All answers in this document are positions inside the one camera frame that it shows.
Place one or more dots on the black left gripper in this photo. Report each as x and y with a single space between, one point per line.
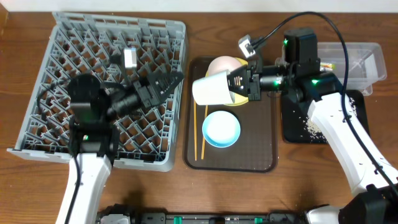
145 94

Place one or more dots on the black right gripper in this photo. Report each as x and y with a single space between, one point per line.
249 78

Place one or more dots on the yellow round plate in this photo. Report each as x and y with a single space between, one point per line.
238 100

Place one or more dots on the white plastic cup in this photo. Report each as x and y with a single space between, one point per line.
212 90

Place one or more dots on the pink white bowl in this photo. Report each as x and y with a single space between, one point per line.
223 63

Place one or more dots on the light blue saucer bowl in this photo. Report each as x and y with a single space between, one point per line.
222 129

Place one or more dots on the green snack wrapper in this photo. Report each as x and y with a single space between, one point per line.
327 66

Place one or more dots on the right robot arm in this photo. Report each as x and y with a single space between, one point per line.
322 96

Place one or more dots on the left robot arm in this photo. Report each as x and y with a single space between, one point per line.
87 140

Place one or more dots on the rice and peanut waste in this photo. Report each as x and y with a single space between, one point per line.
315 133

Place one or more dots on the clear plastic waste bin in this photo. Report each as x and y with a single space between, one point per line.
366 63

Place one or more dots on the dark brown serving tray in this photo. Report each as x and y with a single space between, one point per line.
256 148

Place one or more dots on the grey plastic dish rack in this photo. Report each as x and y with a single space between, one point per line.
124 74

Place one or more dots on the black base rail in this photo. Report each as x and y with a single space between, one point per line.
119 213

